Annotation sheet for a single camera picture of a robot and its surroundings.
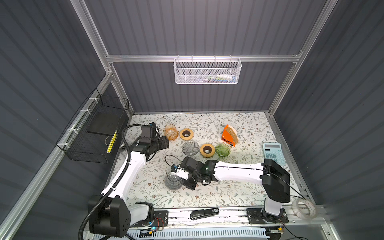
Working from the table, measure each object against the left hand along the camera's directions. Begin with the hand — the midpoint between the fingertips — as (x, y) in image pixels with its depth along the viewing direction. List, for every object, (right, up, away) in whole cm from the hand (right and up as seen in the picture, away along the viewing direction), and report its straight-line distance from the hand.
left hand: (164, 141), depth 83 cm
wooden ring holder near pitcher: (+11, 0, +22) cm, 24 cm away
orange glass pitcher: (0, +4, +23) cm, 24 cm away
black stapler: (+19, -33, -13) cm, 40 cm away
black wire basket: (-34, +3, -12) cm, 36 cm away
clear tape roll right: (+76, -35, -10) cm, 84 cm away
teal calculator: (+69, -8, +13) cm, 71 cm away
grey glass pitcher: (+6, -20, -8) cm, 22 cm away
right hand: (+11, -22, -4) cm, 25 cm away
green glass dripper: (+36, -7, +15) cm, 39 cm away
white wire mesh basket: (+27, +50, +28) cm, 64 cm away
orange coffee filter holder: (+40, +2, +13) cm, 42 cm away
